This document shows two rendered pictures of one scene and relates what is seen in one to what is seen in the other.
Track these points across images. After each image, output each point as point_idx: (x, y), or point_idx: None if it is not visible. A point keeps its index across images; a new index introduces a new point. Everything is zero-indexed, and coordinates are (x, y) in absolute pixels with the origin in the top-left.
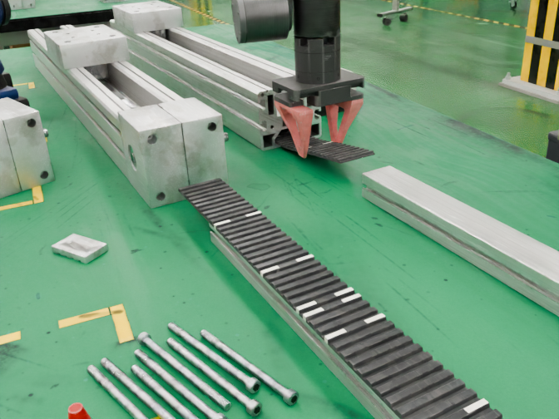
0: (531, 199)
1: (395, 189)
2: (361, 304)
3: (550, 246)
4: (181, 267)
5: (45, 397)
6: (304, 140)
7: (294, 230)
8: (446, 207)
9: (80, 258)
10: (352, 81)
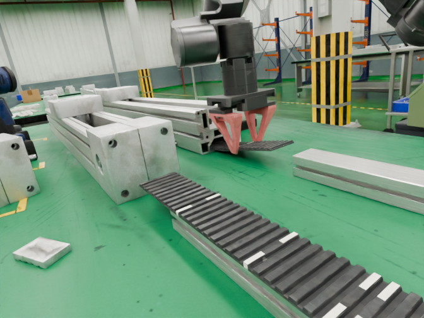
0: None
1: (329, 163)
2: (413, 301)
3: None
4: (146, 260)
5: None
6: (236, 139)
7: (249, 209)
8: (389, 170)
9: (39, 264)
10: (267, 91)
